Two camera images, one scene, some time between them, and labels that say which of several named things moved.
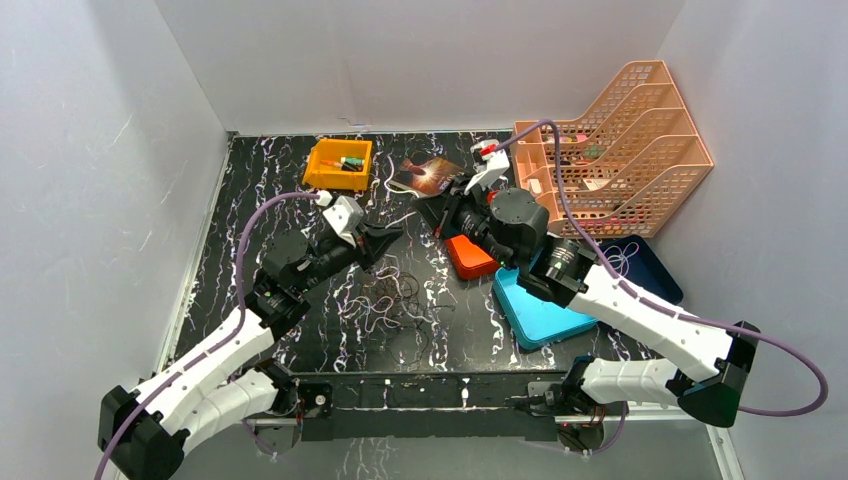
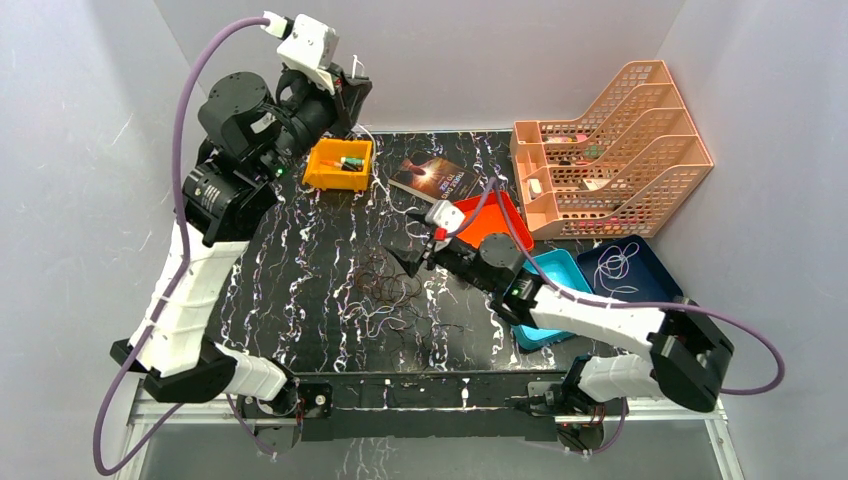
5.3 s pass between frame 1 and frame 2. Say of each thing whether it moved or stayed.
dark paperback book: stayed
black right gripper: moved
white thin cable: stayed
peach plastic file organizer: stayed
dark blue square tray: stayed
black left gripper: moved
